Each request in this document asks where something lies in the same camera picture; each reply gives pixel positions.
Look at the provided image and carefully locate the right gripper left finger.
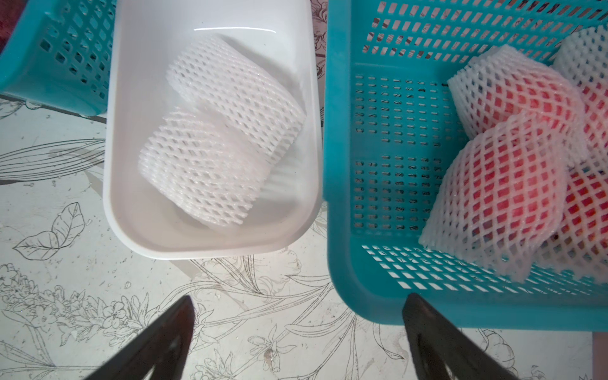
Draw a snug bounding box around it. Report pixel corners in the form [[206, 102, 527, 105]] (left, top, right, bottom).
[[88, 295, 196, 379]]

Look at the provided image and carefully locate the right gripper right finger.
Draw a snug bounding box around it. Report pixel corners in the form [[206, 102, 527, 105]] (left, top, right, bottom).
[[402, 293, 516, 379]]

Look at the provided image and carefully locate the netted apple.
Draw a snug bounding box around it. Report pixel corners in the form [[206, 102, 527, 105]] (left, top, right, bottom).
[[419, 112, 568, 282], [535, 160, 607, 283], [447, 45, 587, 148]]

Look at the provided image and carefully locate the right teal plastic basket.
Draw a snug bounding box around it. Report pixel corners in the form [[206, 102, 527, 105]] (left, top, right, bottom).
[[324, 1, 607, 332]]

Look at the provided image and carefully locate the teal plastic basket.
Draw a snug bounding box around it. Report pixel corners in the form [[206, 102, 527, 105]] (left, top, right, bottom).
[[1, 0, 117, 116], [324, 1, 607, 332]]

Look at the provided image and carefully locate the white plastic tray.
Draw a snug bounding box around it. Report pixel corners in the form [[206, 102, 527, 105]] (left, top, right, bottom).
[[103, 1, 322, 260]]

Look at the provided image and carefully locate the left teal plastic basket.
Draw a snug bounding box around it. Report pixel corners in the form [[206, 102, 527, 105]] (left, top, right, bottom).
[[1, 0, 117, 116]]

